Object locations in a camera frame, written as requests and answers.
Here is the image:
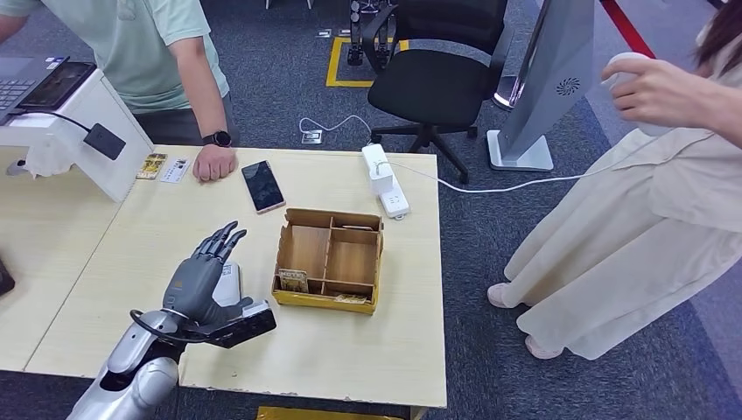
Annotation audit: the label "person's left hand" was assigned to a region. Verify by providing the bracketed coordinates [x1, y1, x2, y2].
[192, 143, 240, 183]

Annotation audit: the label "person's right hand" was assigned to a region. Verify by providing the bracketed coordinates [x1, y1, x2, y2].
[600, 56, 721, 130]

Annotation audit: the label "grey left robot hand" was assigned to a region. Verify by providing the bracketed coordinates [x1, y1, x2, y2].
[161, 220, 255, 329]

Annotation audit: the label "grey card reader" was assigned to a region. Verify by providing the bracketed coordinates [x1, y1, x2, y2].
[213, 262, 242, 308]

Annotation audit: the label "white handheld controller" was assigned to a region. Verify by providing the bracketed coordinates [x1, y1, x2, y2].
[602, 52, 675, 138]

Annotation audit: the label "white ID card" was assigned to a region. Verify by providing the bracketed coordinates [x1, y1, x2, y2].
[159, 157, 193, 185]

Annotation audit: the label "wooden compartment box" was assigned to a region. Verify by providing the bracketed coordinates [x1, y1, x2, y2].
[270, 207, 385, 317]

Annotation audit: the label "person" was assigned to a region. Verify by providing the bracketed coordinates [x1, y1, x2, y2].
[486, 0, 742, 361]
[0, 0, 240, 183]

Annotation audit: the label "black wristwatch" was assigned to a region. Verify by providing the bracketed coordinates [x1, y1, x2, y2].
[201, 129, 234, 149]

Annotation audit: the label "black smartphone pink edge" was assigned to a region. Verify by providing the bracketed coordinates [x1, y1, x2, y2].
[241, 160, 287, 215]

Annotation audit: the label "white desktop riser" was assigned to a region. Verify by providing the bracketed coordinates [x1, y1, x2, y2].
[0, 69, 156, 204]

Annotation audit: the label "black power adapter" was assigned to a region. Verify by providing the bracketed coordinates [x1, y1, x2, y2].
[83, 122, 128, 162]

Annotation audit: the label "grey kiosk screen stand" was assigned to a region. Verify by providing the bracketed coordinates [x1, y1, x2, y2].
[486, 0, 597, 172]

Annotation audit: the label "white charger plug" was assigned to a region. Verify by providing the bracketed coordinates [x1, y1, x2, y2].
[368, 162, 396, 197]

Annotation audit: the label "white crumpled tissue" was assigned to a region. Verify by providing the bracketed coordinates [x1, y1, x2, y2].
[24, 134, 76, 179]

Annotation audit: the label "yellow floor mat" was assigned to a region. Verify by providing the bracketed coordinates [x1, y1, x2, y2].
[256, 406, 407, 420]

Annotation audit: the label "white power strip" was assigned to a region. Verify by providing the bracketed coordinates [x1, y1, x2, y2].
[361, 143, 411, 221]

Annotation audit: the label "black object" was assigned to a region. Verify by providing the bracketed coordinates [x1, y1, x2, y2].
[0, 257, 17, 298]

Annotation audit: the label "black metal robot legs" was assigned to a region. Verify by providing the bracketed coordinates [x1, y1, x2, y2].
[346, 0, 401, 67]

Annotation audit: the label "dark laptop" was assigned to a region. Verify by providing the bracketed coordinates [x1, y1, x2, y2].
[0, 56, 71, 126]

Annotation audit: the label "black office chair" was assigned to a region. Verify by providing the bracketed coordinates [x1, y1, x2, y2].
[361, 0, 517, 186]

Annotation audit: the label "pale pink shoe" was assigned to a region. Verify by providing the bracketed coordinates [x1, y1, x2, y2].
[524, 334, 564, 361]
[486, 283, 523, 310]

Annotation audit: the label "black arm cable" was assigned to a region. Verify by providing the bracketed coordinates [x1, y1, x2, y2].
[128, 309, 210, 344]

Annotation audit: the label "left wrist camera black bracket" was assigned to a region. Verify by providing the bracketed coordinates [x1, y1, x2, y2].
[185, 300, 278, 350]

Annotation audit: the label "white floor cable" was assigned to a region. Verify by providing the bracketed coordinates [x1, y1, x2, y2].
[298, 114, 375, 144]

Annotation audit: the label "black adapter cable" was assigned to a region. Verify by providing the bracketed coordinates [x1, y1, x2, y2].
[14, 109, 94, 135]

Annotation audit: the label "white charger cable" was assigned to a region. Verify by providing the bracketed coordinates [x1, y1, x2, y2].
[376, 136, 662, 193]

